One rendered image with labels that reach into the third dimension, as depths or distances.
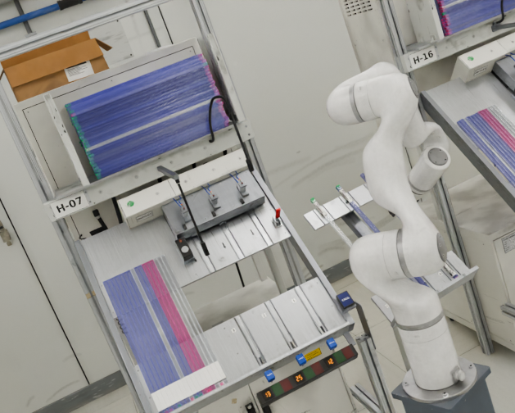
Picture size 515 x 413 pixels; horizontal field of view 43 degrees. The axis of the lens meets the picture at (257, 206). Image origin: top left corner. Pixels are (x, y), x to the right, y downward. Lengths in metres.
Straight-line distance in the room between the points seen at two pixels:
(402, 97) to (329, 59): 2.56
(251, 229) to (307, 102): 1.90
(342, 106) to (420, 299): 0.51
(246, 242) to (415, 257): 0.86
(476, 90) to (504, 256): 0.67
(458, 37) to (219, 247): 1.28
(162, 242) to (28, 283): 1.71
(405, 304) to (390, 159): 0.35
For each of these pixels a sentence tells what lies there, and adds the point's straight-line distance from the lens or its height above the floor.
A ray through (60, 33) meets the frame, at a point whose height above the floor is 1.88.
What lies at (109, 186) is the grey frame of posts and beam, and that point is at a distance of 2.33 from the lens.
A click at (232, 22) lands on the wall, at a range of 3.96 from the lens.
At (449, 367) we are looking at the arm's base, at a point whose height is 0.76.
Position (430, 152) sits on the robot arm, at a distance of 2.01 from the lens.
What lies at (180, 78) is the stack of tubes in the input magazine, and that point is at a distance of 2.32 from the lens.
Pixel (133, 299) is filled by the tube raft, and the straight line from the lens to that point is 2.22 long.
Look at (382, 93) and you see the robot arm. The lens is 1.63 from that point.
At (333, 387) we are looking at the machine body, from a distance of 2.58.
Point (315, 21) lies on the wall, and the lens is 4.14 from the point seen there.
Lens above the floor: 1.69
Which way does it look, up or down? 15 degrees down
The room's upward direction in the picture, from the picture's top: 21 degrees counter-clockwise
